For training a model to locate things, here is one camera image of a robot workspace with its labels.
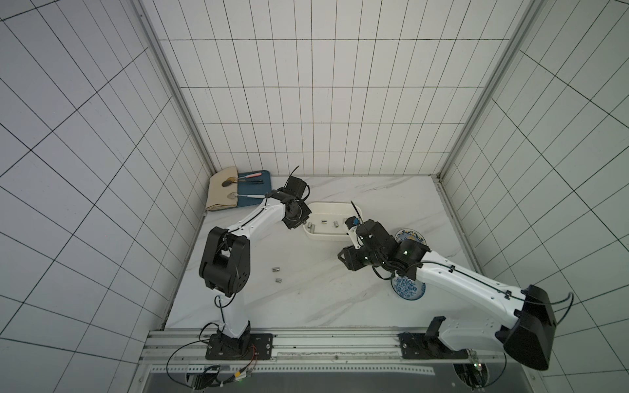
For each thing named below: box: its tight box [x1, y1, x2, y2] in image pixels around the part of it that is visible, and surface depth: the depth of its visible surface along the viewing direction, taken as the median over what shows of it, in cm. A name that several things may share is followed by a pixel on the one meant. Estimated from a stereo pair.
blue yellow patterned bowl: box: [394, 227, 428, 245], surface depth 97 cm
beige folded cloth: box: [205, 166, 239, 212], surface depth 117 cm
